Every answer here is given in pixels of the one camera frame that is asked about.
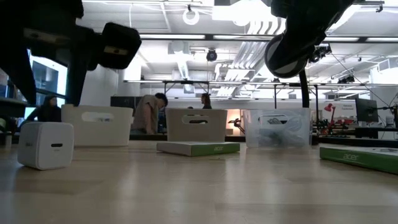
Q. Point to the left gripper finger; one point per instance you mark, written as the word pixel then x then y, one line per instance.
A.
pixel 76 84
pixel 21 77

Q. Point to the white charger cube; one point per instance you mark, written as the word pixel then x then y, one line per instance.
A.
pixel 46 146

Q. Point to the white acer box black print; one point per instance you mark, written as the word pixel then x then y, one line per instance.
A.
pixel 174 149

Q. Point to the white acer box grey print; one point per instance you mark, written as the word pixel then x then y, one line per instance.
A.
pixel 367 161

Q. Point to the small background robot arm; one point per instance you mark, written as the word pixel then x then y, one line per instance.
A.
pixel 237 124

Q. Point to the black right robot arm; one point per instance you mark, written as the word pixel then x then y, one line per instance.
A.
pixel 311 18

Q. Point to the white plastic bin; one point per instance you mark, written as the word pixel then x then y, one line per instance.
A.
pixel 121 130

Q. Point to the grey plastic bin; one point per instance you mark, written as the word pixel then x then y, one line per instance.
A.
pixel 177 130

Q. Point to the clear plastic bin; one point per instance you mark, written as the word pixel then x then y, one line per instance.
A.
pixel 255 137

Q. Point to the dark side desk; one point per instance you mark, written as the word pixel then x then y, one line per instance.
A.
pixel 12 107

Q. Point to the black background monitor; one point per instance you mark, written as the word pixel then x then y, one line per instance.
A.
pixel 122 100

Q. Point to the black ceiling spotlight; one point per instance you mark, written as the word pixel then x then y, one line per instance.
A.
pixel 211 56

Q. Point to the red desk lamp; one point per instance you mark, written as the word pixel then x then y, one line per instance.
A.
pixel 328 107

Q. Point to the dark background monitor on stand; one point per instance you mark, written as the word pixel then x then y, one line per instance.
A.
pixel 367 110

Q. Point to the black aluminium table frame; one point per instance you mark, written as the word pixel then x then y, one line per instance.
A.
pixel 146 137

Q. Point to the ceiling light rail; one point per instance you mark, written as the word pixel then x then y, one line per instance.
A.
pixel 171 36

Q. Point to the black background table frame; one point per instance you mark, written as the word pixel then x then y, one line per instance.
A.
pixel 275 96
pixel 186 82

